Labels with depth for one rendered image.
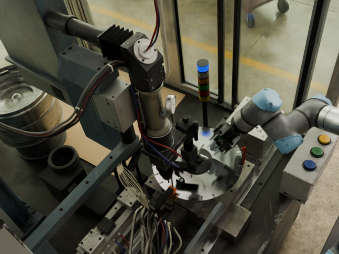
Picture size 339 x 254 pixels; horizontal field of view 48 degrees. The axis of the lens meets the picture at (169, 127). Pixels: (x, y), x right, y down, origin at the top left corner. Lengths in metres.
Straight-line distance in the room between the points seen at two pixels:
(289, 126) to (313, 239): 1.29
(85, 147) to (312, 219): 1.37
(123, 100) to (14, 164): 1.03
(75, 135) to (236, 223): 0.87
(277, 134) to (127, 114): 0.44
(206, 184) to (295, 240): 1.08
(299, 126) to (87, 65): 0.62
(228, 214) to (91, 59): 0.78
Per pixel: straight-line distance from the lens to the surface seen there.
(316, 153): 1.51
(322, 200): 2.48
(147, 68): 0.85
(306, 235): 2.36
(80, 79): 0.95
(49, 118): 1.65
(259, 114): 1.14
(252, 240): 1.48
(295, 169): 1.47
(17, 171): 1.85
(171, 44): 1.78
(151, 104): 0.94
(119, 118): 0.95
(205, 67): 1.44
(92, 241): 1.37
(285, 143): 1.13
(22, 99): 1.69
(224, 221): 1.42
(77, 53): 0.98
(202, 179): 1.35
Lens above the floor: 2.09
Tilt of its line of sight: 49 degrees down
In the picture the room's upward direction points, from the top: 9 degrees counter-clockwise
